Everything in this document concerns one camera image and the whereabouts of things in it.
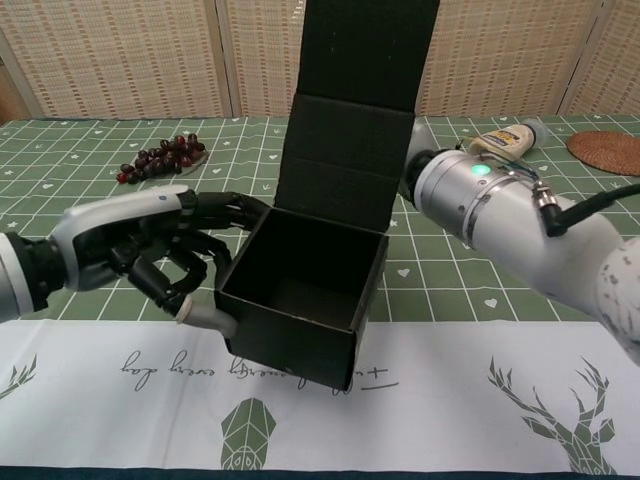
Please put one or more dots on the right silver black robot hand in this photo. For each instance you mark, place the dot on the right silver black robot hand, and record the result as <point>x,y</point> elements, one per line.
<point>424,136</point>

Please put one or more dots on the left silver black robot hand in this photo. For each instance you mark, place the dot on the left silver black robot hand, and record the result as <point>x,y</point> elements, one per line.
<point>115,220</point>

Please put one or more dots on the black foldable cardboard box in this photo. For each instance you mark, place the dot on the black foldable cardboard box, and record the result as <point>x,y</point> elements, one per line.
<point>300,330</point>

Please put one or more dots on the dark red grape bunch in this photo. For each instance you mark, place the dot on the dark red grape bunch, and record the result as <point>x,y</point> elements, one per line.
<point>162,159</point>

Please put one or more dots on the cream mayonnaise squeeze bottle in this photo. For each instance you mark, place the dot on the cream mayonnaise squeeze bottle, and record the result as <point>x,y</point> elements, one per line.
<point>505,140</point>

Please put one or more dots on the brown wooden door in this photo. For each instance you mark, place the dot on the brown wooden door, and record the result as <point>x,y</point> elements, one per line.
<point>7,100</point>

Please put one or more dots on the beige bamboo folding screen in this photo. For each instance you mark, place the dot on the beige bamboo folding screen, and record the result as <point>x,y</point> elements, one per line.
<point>150,55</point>

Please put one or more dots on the green white grid tablecloth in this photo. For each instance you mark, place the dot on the green white grid tablecloth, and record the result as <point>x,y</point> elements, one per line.
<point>150,400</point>

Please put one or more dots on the round brown woven coaster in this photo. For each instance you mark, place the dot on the round brown woven coaster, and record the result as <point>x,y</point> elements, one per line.
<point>607,152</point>

